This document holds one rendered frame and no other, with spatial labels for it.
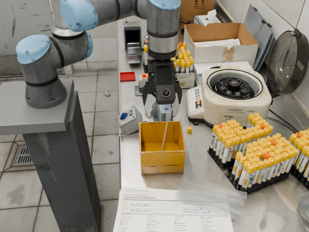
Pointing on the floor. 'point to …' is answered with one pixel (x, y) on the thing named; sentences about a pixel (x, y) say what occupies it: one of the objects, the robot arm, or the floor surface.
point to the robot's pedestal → (67, 173)
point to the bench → (296, 116)
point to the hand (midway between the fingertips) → (161, 116)
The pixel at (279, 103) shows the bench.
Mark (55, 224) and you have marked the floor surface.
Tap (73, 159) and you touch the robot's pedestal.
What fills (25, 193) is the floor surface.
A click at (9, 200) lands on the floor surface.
